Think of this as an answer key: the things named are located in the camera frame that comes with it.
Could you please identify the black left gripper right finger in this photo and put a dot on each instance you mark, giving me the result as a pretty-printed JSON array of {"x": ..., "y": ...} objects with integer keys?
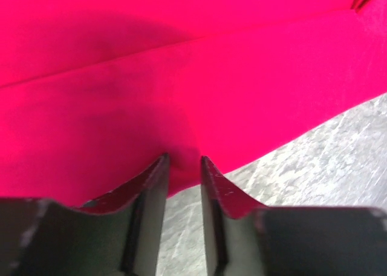
[{"x": 242, "y": 236}]

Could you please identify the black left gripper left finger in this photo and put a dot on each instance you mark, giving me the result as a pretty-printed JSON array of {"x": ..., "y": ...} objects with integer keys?
[{"x": 117, "y": 233}]

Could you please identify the bright red t-shirt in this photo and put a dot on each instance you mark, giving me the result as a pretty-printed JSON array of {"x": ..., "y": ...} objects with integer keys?
[{"x": 93, "y": 91}]

